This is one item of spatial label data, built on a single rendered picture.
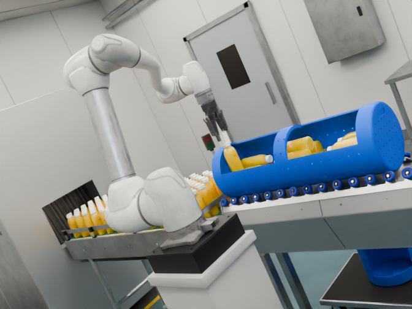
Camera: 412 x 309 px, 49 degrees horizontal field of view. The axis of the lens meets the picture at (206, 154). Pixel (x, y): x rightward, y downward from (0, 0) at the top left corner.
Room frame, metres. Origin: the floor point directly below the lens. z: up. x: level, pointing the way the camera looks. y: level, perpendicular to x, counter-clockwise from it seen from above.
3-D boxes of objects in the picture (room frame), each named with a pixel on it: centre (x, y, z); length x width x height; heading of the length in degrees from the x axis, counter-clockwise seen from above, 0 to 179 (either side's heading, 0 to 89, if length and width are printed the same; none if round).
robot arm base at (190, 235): (1.65, 0.17, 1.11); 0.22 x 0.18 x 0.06; 50
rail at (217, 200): (2.44, 0.00, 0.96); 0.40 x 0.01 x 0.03; 134
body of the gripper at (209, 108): (2.24, -0.11, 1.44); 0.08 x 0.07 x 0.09; 134
